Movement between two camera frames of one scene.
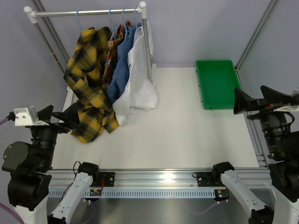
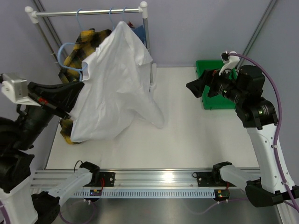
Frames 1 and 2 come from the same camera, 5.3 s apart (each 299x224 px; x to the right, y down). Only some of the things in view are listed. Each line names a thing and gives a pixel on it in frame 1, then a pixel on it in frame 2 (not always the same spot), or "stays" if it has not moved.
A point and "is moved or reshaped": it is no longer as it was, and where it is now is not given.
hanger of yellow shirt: (76, 18) stays
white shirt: (142, 91) is moved or reshaped
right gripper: (273, 99) -> (210, 78)
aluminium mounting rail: (158, 178) stays
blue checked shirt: (119, 78) -> (139, 30)
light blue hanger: (135, 13) -> (80, 70)
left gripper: (70, 116) -> (65, 95)
